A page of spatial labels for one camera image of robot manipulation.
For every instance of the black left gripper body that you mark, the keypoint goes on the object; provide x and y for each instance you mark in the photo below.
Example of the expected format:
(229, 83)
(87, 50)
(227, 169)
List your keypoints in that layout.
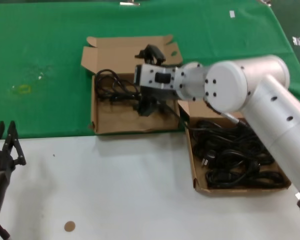
(1, 162)

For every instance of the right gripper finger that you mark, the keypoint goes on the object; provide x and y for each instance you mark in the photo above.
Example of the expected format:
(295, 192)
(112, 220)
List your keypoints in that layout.
(152, 53)
(148, 108)

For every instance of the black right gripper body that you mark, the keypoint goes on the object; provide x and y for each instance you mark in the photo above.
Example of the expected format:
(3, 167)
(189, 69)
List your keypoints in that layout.
(160, 93)

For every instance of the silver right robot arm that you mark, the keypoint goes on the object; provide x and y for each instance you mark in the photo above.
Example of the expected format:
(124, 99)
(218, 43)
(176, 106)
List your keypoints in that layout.
(240, 82)

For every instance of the cardboard box with torn rim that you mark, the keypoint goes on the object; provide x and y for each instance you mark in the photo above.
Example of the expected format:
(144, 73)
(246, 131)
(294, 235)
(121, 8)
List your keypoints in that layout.
(120, 120)

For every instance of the open brown cardboard box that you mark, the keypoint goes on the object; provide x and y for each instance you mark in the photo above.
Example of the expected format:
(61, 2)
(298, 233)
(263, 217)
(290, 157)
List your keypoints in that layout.
(240, 192)

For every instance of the clear shiny tape scrap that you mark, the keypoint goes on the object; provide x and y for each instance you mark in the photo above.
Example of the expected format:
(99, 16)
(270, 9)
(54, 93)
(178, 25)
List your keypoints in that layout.
(40, 76)

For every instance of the small white tape piece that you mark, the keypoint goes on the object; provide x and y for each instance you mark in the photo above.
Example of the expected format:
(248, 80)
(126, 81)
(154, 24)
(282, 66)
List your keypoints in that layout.
(231, 14)

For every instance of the round brown cardboard disc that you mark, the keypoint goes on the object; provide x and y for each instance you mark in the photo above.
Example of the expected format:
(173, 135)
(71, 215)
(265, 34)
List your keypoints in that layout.
(69, 226)

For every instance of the green table cloth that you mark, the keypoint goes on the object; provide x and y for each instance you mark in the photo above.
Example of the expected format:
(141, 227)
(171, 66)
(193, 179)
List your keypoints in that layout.
(40, 37)

